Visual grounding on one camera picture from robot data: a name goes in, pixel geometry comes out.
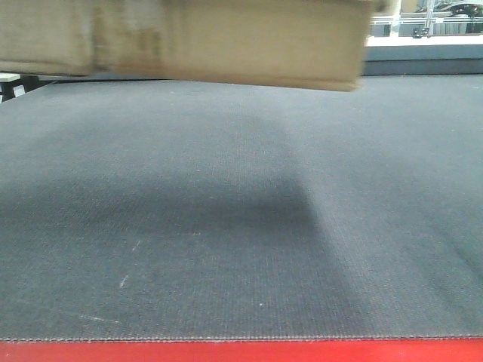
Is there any white background table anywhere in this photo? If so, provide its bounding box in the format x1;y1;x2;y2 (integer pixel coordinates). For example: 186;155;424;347
0;71;54;103

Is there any red conveyor edge frame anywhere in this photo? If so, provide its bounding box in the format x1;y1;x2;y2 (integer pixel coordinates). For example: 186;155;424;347
1;338;482;361

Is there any brown cardboard carton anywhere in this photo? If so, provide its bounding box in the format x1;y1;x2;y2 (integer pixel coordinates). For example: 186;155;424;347
1;1;392;91

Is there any dark grey conveyor belt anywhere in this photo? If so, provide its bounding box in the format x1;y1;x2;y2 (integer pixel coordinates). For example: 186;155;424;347
1;75;482;341

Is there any grey background conveyor section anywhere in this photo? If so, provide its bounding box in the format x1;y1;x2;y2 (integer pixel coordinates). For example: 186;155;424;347
362;35;482;76

